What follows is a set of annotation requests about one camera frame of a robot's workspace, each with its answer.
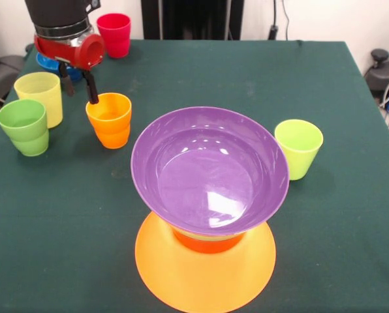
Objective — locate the large orange bowl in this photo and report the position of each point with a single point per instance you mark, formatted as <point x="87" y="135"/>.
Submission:
<point x="204" y="280"/>

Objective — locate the dark green table cloth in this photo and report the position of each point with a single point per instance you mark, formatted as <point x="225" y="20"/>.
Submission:
<point x="67" y="244"/>

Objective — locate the lime green cup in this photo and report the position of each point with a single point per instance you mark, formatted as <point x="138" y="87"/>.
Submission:
<point x="303" y="156"/>

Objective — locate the orange cup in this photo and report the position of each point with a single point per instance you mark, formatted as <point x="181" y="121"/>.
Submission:
<point x="111" y="130"/>

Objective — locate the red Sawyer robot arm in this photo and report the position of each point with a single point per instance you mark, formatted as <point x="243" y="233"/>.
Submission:
<point x="57" y="14"/>

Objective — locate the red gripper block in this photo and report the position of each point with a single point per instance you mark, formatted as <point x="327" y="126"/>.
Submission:
<point x="83" y="53"/>

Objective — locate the light green bowl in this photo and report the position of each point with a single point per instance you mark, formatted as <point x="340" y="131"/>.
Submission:
<point x="197" y="235"/>

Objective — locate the red cup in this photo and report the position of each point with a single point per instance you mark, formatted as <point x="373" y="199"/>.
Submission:
<point x="116" y="36"/>

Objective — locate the small red-orange bowl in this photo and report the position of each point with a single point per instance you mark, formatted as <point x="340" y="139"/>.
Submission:
<point x="211" y="246"/>

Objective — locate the blue bowl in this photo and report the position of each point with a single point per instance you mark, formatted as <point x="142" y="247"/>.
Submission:
<point x="49" y="65"/>

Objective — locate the purple bowl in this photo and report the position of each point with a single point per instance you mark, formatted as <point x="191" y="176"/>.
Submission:
<point x="211" y="172"/>

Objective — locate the yellow cup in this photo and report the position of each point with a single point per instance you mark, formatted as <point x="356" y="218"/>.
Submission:
<point x="41" y="94"/>

